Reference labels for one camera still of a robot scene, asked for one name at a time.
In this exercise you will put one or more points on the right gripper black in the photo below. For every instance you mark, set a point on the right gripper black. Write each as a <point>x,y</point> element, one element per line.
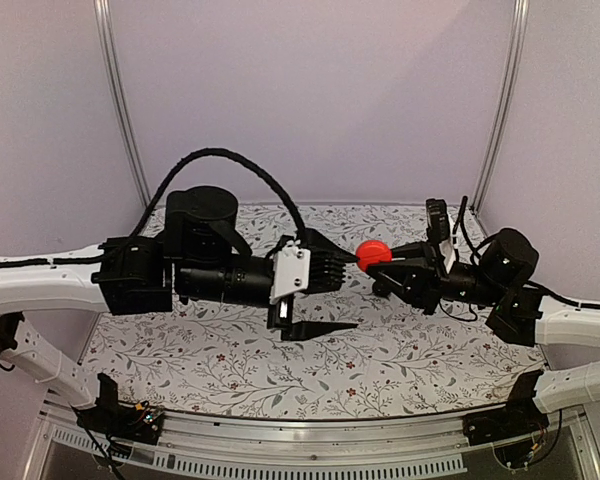
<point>422,274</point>

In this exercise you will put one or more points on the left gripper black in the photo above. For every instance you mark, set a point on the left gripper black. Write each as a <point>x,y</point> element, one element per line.
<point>283,321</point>

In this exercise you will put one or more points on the red round charging case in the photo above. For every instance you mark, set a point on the red round charging case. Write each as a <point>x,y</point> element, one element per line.
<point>372,252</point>

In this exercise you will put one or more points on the black earbud charging case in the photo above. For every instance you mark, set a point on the black earbud charging case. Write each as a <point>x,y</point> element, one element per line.
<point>380,290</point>

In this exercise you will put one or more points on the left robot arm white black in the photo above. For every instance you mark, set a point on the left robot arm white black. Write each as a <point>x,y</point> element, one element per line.
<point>199,255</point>

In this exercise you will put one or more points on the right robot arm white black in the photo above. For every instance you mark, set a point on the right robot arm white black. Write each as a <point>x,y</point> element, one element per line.
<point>521,311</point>

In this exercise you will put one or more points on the floral patterned table mat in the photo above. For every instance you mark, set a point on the floral patterned table mat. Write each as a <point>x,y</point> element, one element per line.
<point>392,361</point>

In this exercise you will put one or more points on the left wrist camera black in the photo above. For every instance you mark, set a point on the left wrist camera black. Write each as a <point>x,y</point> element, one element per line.
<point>296,269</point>

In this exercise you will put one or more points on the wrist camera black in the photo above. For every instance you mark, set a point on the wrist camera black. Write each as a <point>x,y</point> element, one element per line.
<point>440,232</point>
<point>296,269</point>

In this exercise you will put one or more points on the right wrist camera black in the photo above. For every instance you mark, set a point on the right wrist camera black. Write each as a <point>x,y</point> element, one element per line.
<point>440,232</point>

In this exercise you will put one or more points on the aluminium rail base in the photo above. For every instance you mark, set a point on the aluminium rail base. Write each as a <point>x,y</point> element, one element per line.
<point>196,446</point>

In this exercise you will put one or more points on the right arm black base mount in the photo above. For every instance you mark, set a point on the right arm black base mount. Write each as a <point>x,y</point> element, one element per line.
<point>518,416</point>

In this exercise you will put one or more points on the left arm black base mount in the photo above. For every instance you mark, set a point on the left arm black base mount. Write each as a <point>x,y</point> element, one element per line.
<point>140,422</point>

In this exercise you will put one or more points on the aluminium frame post right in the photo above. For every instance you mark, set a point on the aluminium frame post right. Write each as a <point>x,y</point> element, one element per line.
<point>506,95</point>

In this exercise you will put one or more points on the aluminium frame post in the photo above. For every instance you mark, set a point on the aluminium frame post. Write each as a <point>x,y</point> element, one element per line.
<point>104,22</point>
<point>506,95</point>

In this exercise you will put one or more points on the aluminium frame post left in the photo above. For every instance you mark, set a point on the aluminium frame post left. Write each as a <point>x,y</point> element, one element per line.
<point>104,22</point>

